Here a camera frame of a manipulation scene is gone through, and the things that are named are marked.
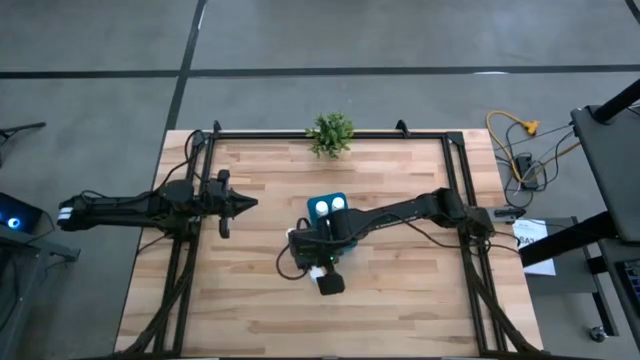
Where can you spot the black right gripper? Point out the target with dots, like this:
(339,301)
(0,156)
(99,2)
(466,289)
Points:
(310,250)

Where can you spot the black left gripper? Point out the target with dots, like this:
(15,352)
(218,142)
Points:
(217,202)

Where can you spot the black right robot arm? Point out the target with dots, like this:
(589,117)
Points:
(400,215)

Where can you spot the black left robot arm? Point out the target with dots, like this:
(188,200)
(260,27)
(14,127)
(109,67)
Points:
(115,212)

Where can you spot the blue plastic basket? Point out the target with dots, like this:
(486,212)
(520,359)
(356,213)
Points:
(311,210)

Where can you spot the green plant in white pot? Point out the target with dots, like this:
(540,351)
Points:
(330,134)

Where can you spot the white paper sheet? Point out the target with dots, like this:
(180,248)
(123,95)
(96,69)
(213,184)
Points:
(532,232)

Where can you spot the grey metal table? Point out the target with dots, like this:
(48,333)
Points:
(30,280)

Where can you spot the black computer with blue light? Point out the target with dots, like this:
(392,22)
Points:
(15,215)

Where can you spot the black power strip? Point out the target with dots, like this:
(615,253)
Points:
(524,167)

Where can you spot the black stand leg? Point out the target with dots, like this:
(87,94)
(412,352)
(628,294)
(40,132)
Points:
(22,129)

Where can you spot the caster wheel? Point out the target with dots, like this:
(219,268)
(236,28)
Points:
(597,333)

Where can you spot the black side table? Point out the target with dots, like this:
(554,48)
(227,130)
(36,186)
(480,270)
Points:
(610,165)

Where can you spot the black metal frame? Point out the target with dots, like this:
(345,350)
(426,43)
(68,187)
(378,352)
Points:
(425,135)

